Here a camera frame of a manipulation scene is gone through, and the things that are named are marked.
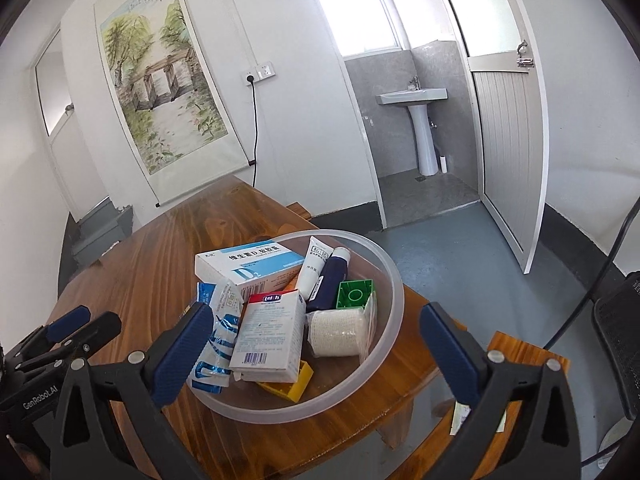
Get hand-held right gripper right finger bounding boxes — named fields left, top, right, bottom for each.
left=419, top=301, right=583, bottom=480

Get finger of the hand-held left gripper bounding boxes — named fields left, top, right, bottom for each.
left=5, top=306, right=92, bottom=367
left=14, top=311, right=123, bottom=374

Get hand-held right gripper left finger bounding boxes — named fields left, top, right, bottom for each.
left=47, top=301, right=215, bottom=480

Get blue white packet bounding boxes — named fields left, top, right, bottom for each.
left=187, top=280, right=246, bottom=395

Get white box with red label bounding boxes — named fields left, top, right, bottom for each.
left=229, top=291, right=307, bottom=385

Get clear plastic bowl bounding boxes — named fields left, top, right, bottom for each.
left=187, top=229, right=405, bottom=423

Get blue white medicine box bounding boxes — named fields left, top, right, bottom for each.
left=194, top=245, right=307, bottom=301

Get green toy brick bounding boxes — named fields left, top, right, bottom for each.
left=335, top=278, right=376, bottom=311

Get white bandage roll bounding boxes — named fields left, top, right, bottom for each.
left=306, top=308, right=368, bottom=358

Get yellow toy brick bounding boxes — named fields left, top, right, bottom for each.
left=257, top=360, right=315, bottom=403

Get navy blue tube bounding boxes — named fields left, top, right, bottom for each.
left=305, top=247, right=351, bottom=313

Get white tube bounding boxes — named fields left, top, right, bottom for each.
left=297, top=236, right=333, bottom=301

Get wooden desktop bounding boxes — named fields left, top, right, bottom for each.
left=59, top=175, right=468, bottom=480

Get paper slip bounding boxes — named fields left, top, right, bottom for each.
left=450, top=402, right=473, bottom=433

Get grey stairs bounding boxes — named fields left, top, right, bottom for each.
left=70, top=195, right=135, bottom=266

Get white door with glass panel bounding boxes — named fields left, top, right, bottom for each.
left=34, top=27, right=108, bottom=221

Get black mesh chair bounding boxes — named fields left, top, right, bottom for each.
left=590, top=272, right=640, bottom=421

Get white slatted door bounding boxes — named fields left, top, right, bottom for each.
left=430, top=0, right=550, bottom=275

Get window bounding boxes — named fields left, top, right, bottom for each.
left=314, top=0, right=403, bottom=58

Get white pedestal sink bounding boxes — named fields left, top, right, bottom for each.
left=376, top=87, right=448, bottom=176

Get black power cable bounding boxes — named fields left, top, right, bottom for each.
left=246, top=75, right=259, bottom=186

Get wall scroll painting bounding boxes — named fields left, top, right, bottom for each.
left=94, top=0, right=248, bottom=208

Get white wall socket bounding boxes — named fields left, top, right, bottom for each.
left=241, top=62, right=276, bottom=86

